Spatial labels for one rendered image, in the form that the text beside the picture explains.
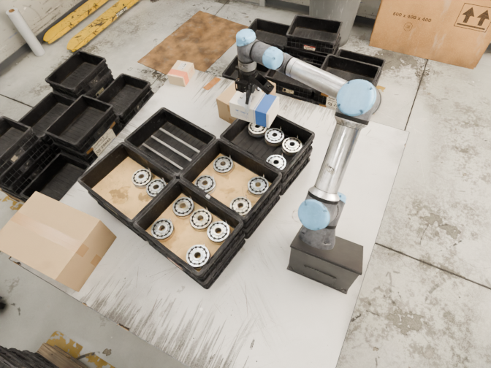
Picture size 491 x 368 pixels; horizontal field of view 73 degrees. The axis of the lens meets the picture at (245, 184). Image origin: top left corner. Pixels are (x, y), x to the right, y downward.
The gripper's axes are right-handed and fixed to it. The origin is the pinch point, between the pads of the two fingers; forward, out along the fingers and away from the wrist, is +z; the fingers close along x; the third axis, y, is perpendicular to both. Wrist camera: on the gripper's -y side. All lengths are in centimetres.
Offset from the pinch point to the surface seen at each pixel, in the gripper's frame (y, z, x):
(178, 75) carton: 75, 33, -35
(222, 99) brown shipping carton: 31.3, 25.2, -19.2
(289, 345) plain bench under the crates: -53, 42, 82
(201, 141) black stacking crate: 28.6, 28.4, 10.9
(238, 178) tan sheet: -1.4, 28.5, 24.4
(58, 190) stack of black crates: 134, 83, 56
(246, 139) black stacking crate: 6.2, 28.6, 0.0
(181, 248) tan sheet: 5, 28, 68
